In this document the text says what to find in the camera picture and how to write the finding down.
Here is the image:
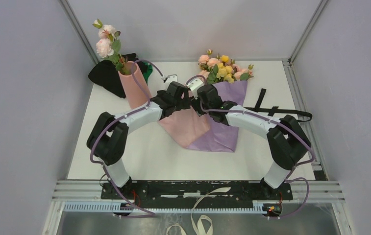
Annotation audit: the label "black ribbon gold lettering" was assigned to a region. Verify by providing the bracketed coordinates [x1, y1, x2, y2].
[247, 88, 313, 122]

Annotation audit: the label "beige strap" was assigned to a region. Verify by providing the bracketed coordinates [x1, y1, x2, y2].
[166, 187, 232, 235]

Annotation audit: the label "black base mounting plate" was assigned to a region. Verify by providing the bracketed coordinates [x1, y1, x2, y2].
[100, 180, 294, 201]

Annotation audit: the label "pink flowers in vase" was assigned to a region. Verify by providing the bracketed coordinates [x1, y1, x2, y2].
[93, 19, 131, 75]

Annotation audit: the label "green cloth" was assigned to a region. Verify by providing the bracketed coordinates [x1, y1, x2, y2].
[138, 61, 153, 84]

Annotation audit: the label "aluminium frame rail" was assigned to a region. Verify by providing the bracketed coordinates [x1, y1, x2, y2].
[282, 59, 328, 181]

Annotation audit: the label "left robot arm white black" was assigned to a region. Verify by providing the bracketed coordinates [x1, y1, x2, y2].
[86, 82, 191, 200]

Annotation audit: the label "purple wrapping paper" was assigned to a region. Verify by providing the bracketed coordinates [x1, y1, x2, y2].
[156, 80, 249, 153]

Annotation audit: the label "pink and yellow flower bouquet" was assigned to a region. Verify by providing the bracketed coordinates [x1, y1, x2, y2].
[198, 49, 254, 84]

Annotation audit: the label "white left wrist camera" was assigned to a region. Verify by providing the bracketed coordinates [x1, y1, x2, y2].
[163, 74, 178, 86]

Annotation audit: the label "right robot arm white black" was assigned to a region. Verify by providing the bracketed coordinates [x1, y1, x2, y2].
[191, 84, 314, 200]

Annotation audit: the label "black cloth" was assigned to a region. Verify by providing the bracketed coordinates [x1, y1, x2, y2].
[88, 53, 138, 98]

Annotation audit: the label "light blue cable duct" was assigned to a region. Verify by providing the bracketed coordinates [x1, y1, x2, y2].
[62, 201, 271, 215]

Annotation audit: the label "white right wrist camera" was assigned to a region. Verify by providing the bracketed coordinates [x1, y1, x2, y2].
[186, 78, 205, 99]

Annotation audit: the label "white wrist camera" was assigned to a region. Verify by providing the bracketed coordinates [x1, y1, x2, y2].
[186, 78, 205, 99]
[163, 74, 178, 86]

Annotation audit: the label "pink cylindrical vase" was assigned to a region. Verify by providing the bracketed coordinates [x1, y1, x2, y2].
[118, 61, 151, 109]

